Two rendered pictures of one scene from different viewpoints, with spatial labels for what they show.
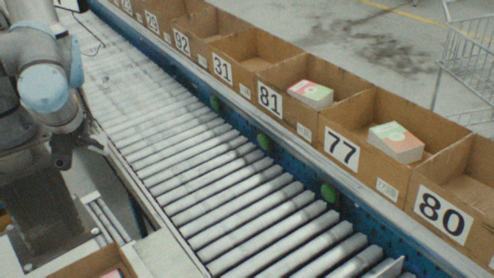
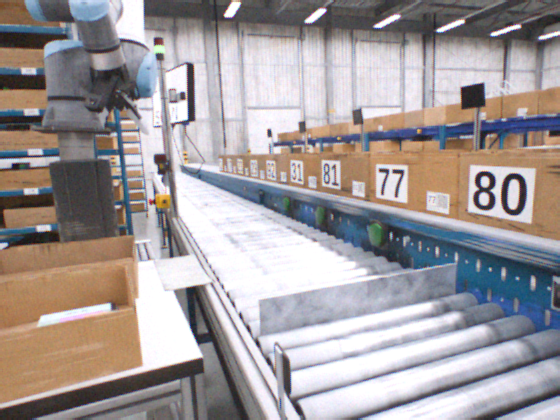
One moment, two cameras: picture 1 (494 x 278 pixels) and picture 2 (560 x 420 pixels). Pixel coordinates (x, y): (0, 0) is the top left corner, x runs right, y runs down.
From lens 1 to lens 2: 84 cm
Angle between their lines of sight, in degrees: 29
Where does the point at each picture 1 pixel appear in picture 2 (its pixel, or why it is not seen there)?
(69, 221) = (106, 231)
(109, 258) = (123, 254)
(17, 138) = (81, 121)
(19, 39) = not seen: outside the picture
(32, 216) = (73, 208)
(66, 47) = (142, 54)
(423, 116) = not seen: hidden behind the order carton
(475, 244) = (545, 209)
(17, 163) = (77, 153)
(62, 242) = not seen: hidden behind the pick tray
